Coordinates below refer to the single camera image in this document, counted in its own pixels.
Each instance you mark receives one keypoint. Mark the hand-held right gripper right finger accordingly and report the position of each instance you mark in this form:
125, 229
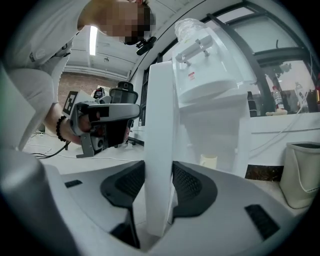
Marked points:
225, 200

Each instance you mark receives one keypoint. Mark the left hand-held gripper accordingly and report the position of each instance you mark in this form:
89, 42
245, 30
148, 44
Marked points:
110, 136

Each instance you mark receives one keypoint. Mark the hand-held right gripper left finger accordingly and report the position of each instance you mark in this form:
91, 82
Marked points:
95, 200

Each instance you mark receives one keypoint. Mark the white panel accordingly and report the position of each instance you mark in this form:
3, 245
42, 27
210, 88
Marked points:
158, 125

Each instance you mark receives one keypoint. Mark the white water dispenser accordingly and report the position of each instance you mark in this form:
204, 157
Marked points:
212, 100

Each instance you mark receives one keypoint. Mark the person's left forearm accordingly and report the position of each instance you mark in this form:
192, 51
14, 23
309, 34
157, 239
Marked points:
51, 117

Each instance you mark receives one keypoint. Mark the large clear water bottle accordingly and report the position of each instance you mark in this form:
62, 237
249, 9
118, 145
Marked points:
190, 28

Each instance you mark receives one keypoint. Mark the person's left hand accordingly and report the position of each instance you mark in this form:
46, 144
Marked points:
85, 123

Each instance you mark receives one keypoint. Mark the black office chair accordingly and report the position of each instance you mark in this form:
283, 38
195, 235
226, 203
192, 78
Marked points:
123, 93

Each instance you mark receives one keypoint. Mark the cream cup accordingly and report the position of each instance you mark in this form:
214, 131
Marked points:
208, 161

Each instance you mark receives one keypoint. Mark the white window ledge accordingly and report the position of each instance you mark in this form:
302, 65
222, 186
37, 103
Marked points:
270, 140

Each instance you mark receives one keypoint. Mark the ceiling light strip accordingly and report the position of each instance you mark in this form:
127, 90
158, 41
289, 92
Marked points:
93, 40

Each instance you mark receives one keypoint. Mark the white trash bin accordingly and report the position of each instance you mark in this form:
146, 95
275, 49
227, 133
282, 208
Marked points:
300, 175

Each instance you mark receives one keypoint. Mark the person's head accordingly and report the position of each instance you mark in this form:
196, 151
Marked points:
117, 17

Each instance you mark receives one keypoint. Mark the person's white t-shirt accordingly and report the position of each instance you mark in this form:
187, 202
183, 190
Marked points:
45, 30

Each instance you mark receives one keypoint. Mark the slim clear plastic bottle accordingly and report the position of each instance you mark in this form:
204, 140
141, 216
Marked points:
301, 93

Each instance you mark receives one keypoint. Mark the black head camera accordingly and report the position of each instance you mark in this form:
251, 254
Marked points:
146, 46

